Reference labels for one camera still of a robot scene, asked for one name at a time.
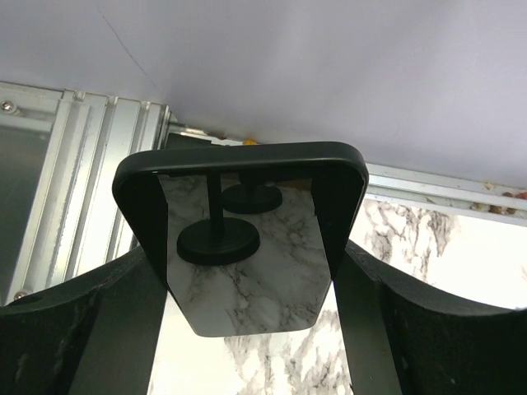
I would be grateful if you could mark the aluminium frame rail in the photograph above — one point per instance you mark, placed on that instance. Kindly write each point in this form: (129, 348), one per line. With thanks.
(59, 153)

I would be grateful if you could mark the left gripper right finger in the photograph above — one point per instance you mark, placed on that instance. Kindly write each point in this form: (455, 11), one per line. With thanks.
(403, 336)

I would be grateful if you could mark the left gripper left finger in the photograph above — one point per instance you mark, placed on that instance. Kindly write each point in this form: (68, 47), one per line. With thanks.
(94, 334)

